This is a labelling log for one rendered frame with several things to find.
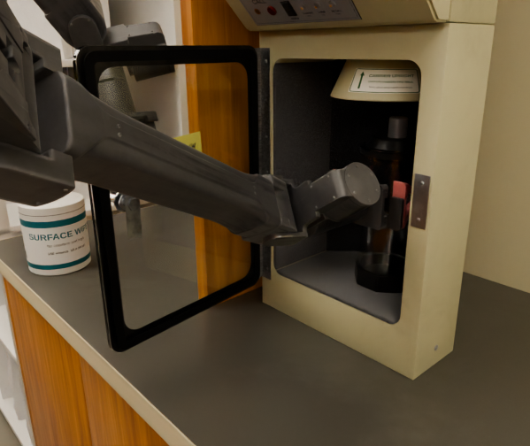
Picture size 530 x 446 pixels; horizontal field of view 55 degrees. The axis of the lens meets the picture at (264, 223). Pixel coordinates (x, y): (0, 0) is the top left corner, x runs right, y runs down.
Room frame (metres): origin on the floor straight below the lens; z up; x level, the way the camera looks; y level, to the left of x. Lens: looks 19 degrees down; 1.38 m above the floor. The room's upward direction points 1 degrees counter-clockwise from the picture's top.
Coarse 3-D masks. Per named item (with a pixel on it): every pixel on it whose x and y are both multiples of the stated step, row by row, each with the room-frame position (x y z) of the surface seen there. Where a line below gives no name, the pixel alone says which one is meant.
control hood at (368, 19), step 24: (360, 0) 0.63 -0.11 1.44; (384, 0) 0.61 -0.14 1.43; (408, 0) 0.59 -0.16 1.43; (432, 0) 0.58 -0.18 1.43; (288, 24) 0.75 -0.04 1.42; (312, 24) 0.72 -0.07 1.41; (336, 24) 0.69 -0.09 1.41; (360, 24) 0.67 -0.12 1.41; (384, 24) 0.64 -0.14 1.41; (408, 24) 0.64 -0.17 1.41
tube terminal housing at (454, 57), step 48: (480, 0) 0.65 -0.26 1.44; (288, 48) 0.79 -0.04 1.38; (336, 48) 0.72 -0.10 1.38; (384, 48) 0.67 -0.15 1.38; (432, 48) 0.62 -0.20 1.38; (480, 48) 0.66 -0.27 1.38; (432, 96) 0.61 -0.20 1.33; (480, 96) 0.67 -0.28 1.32; (432, 144) 0.61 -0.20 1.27; (432, 192) 0.60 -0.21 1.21; (432, 240) 0.61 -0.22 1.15; (288, 288) 0.79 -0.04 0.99; (432, 288) 0.62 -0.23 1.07; (336, 336) 0.71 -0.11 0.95; (384, 336) 0.64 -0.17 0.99; (432, 336) 0.63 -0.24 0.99
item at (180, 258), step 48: (144, 96) 0.66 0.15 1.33; (192, 96) 0.72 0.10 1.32; (240, 96) 0.79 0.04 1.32; (192, 144) 0.72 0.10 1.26; (240, 144) 0.79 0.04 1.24; (96, 240) 0.59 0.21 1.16; (144, 240) 0.64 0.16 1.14; (192, 240) 0.71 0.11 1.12; (240, 240) 0.79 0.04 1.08; (144, 288) 0.64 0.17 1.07; (192, 288) 0.70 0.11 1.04
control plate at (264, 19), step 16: (240, 0) 0.77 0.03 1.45; (256, 0) 0.75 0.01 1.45; (272, 0) 0.73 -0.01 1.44; (288, 0) 0.71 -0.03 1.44; (304, 0) 0.69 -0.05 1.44; (320, 0) 0.67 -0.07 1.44; (336, 0) 0.66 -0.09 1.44; (256, 16) 0.78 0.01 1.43; (272, 16) 0.76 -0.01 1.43; (288, 16) 0.73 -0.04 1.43; (304, 16) 0.71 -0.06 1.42; (320, 16) 0.69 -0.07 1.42; (336, 16) 0.68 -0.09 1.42; (352, 16) 0.66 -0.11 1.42
